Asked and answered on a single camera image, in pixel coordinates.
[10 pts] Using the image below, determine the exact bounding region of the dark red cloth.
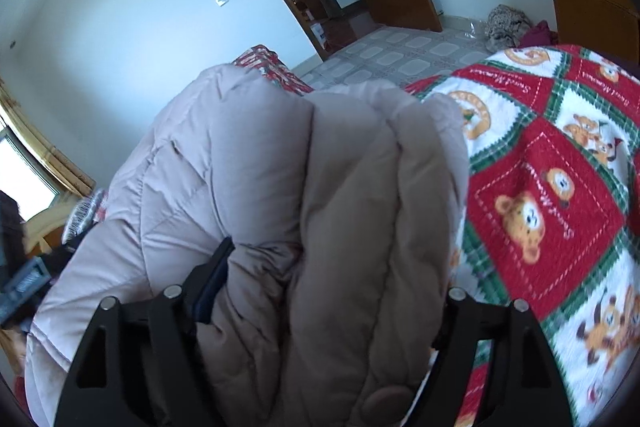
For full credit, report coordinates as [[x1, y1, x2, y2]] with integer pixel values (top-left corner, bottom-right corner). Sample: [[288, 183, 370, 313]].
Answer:
[[520, 21, 560, 48]]

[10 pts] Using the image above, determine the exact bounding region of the yellow wooden headboard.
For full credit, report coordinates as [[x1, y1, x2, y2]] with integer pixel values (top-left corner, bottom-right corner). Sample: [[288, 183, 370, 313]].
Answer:
[[22, 202, 68, 253]]

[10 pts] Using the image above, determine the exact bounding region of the window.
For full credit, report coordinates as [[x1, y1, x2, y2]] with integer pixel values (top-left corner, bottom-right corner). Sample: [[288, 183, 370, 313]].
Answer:
[[0, 112, 61, 223]]

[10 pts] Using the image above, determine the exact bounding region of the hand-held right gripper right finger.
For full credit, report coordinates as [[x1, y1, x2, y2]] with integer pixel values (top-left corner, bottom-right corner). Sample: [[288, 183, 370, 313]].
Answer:
[[429, 286, 573, 427]]

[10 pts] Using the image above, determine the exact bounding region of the cardboard box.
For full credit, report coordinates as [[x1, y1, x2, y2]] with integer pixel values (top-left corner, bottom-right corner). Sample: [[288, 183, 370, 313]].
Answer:
[[309, 19, 329, 48]]

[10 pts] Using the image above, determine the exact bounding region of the grey patterned clothes pile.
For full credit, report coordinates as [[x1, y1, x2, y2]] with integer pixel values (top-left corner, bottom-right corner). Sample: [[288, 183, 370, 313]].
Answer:
[[485, 4, 533, 50]]

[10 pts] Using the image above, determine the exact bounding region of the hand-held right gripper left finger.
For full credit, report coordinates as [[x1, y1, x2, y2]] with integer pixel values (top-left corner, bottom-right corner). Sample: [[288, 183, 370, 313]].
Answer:
[[52, 237, 236, 427]]

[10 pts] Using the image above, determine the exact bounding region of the red patchwork bear bedspread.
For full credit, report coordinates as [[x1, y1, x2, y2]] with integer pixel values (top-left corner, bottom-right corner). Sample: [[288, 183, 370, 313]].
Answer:
[[232, 44, 640, 427]]

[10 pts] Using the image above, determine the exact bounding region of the beige puffer jacket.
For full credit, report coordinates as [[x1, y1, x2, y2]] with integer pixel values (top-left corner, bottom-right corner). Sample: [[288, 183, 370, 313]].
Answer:
[[24, 64, 471, 427]]

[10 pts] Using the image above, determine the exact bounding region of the striped pillow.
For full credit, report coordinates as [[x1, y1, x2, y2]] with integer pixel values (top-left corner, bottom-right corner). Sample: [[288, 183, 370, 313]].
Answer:
[[61, 188, 108, 244]]

